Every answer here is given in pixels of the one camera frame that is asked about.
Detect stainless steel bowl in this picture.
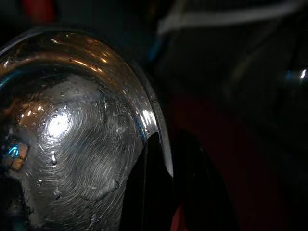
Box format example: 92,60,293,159
0,28,174,231

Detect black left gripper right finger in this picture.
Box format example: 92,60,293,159
168,129,239,231

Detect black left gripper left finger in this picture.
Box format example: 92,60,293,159
120,131,174,231

